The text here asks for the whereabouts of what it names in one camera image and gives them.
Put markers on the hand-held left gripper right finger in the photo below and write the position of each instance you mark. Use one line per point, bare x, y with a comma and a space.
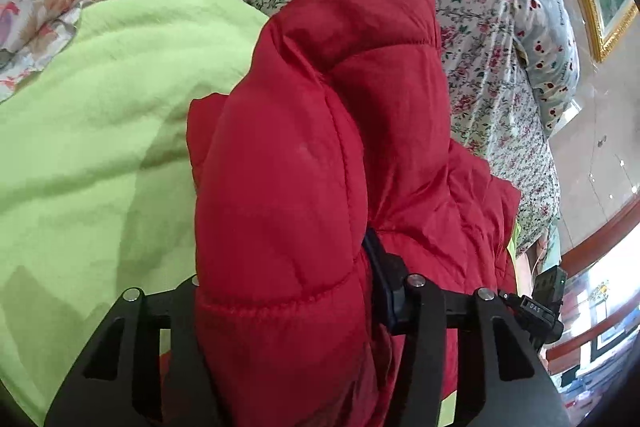
386, 302

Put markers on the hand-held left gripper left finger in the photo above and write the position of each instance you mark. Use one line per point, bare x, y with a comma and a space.
150, 307

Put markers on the red quilted jacket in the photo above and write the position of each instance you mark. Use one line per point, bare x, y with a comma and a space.
300, 157

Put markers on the light green blanket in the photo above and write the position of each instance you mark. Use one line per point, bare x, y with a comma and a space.
100, 132

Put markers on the blue floral pillow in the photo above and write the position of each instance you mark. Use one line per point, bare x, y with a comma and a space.
545, 37

